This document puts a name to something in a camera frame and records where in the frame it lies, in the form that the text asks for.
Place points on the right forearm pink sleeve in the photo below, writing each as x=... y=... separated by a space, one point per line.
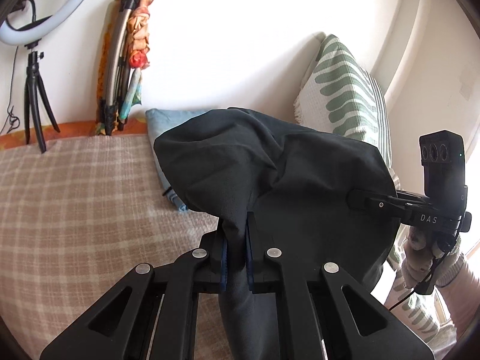
x=462 y=298

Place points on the orange floral cloth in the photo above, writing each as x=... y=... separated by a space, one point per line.
x=138 y=48

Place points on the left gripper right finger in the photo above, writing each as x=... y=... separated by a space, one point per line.
x=322 y=312

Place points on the folded silver tripod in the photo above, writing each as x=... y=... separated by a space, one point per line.
x=115 y=74

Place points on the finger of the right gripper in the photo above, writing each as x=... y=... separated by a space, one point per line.
x=375 y=203

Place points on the beige plaid bed blanket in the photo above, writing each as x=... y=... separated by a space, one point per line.
x=74 y=220

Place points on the orange bed sheet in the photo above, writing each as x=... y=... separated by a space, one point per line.
x=73 y=130

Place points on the black mini tripod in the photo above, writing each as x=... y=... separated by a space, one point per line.
x=34 y=89

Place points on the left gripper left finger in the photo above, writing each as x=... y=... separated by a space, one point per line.
x=151 y=312

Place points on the right gloved hand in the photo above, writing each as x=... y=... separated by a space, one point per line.
x=420 y=255

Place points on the black pants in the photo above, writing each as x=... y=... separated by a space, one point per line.
x=295 y=181

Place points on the folded blue jeans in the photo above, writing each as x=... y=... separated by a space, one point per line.
x=160 y=122

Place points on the green white patterned pillow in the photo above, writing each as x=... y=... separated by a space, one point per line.
x=338 y=96

